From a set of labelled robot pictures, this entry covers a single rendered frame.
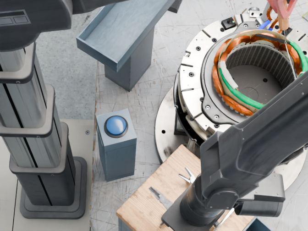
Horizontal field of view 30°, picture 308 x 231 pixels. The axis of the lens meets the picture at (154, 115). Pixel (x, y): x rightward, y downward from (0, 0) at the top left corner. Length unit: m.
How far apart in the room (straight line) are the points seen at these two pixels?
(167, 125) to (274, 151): 0.80
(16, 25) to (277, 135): 0.32
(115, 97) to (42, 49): 1.03
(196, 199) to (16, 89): 0.49
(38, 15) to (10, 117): 0.85
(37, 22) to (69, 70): 1.98
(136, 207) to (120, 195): 0.30
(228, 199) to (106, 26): 0.67
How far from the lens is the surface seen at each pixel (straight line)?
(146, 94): 1.50
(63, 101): 2.36
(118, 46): 1.28
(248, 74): 1.29
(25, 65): 1.10
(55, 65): 2.44
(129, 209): 1.10
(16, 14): 0.44
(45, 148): 1.42
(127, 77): 1.44
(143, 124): 1.47
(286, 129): 0.63
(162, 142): 1.43
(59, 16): 0.44
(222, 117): 1.14
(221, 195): 0.73
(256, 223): 1.15
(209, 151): 0.74
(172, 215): 0.89
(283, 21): 1.02
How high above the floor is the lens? 2.14
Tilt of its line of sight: 66 degrees down
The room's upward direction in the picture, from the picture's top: 8 degrees clockwise
